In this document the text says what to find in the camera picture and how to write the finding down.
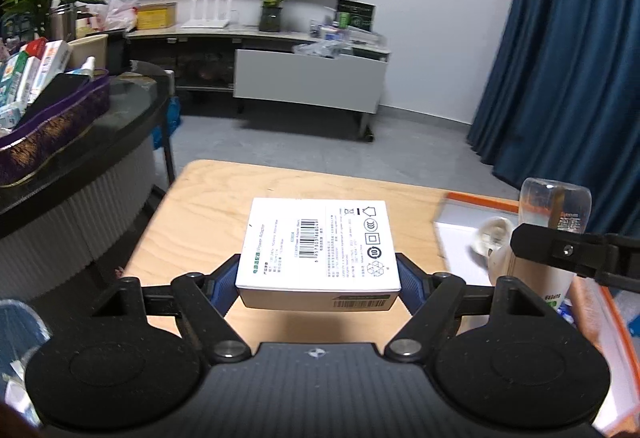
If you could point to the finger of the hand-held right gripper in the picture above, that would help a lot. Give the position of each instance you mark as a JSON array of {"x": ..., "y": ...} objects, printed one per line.
[{"x": 560, "y": 248}]

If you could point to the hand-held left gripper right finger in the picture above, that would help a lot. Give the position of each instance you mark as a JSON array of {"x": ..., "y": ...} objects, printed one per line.
[{"x": 410, "y": 285}]

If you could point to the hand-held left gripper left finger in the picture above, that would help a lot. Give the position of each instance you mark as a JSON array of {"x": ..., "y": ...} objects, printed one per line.
[{"x": 226, "y": 285}]

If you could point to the white plug-in mosquito repeller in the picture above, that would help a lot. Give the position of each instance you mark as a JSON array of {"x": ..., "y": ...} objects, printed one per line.
[{"x": 550, "y": 203}]

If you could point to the white power adapter box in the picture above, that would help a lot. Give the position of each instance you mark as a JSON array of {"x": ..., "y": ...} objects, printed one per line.
[{"x": 315, "y": 248}]

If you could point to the orange cardboard box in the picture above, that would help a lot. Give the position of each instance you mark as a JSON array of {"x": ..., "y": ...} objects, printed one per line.
[{"x": 605, "y": 343}]

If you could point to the blue plastic bag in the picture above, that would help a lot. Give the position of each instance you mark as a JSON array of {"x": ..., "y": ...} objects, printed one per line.
[{"x": 170, "y": 118}]

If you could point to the dark round table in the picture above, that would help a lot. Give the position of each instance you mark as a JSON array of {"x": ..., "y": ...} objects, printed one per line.
[{"x": 90, "y": 168}]

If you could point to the blue curtain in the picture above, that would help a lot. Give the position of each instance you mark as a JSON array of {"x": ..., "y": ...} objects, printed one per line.
[{"x": 565, "y": 58}]

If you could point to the blue trash bin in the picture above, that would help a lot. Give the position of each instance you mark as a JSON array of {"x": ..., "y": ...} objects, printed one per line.
[{"x": 20, "y": 358}]

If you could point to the white television cabinet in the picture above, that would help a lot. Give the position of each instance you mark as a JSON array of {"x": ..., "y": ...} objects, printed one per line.
[{"x": 310, "y": 78}]

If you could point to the purple patterned tray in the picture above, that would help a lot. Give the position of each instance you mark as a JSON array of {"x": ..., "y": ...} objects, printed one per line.
[{"x": 50, "y": 138}]

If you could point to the clear plastic bag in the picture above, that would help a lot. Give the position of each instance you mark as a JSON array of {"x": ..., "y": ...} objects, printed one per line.
[{"x": 320, "y": 49}]

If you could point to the black flat case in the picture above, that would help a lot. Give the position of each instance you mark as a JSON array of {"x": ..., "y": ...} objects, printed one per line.
[{"x": 57, "y": 93}]

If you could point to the white spray bottle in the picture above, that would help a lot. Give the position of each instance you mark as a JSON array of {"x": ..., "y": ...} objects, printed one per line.
[{"x": 85, "y": 67}]

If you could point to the clear plastic containers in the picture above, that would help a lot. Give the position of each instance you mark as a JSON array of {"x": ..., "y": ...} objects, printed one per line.
[{"x": 330, "y": 31}]

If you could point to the white router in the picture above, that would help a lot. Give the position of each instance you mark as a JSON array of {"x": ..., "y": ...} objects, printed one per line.
[{"x": 207, "y": 16}]

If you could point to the beige plastic pot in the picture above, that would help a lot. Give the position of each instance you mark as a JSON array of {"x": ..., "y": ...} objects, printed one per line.
[{"x": 92, "y": 49}]

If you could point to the black and green box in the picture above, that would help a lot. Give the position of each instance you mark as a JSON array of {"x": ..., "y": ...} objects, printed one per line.
[{"x": 356, "y": 14}]

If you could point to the yellow box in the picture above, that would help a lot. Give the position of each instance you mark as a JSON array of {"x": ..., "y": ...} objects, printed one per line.
[{"x": 156, "y": 16}]

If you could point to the group of medicine boxes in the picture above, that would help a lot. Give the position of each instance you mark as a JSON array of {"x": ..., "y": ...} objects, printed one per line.
[{"x": 30, "y": 73}]

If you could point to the white and red plastic bag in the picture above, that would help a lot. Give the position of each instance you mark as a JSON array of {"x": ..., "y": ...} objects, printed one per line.
[{"x": 121, "y": 11}]

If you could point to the steel cup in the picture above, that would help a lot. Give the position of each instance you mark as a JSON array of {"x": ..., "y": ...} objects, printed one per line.
[{"x": 62, "y": 23}]

